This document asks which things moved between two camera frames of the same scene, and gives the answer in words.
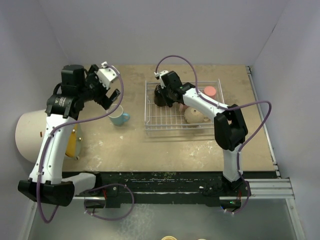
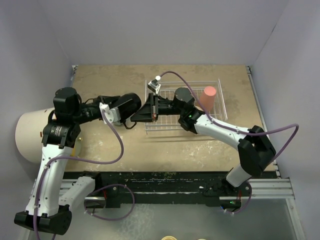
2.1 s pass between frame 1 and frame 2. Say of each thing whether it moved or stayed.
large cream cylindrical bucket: stayed
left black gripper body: moved
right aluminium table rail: stayed
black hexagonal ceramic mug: moved
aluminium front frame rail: stayed
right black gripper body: moved
